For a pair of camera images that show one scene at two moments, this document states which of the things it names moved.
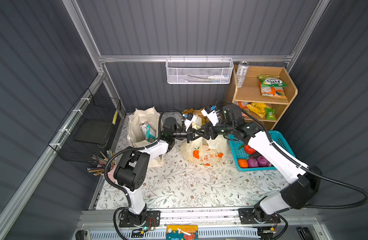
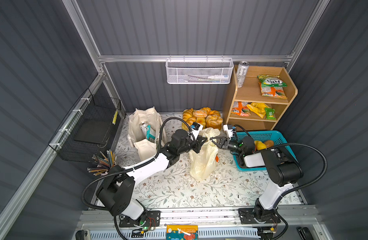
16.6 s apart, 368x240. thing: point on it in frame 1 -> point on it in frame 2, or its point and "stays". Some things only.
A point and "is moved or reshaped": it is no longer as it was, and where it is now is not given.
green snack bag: [271, 81] stays
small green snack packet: [270, 113] stays
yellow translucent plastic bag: [204, 151] is moved or reshaped
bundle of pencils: [101, 162] stays
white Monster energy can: [143, 127] stays
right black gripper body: [220, 128] -> [233, 147]
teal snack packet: [150, 134] stays
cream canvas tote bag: [156, 162] is moved or reshaped
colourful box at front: [182, 232] stays
